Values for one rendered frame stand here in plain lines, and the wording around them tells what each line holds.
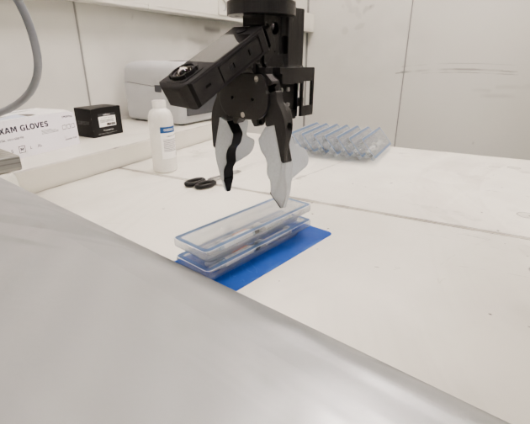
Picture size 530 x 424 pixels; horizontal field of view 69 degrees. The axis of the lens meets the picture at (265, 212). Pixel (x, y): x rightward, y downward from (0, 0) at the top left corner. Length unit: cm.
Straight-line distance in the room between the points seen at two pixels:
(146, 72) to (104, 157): 40
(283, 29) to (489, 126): 207
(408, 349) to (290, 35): 33
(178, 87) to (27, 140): 56
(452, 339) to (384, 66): 218
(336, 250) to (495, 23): 204
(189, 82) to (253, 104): 9
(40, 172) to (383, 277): 61
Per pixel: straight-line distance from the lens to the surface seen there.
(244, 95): 42
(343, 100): 254
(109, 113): 105
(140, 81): 122
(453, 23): 244
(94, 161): 87
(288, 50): 45
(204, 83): 36
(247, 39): 40
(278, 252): 48
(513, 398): 35
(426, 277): 47
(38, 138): 90
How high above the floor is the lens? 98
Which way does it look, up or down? 22 degrees down
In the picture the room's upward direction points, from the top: straight up
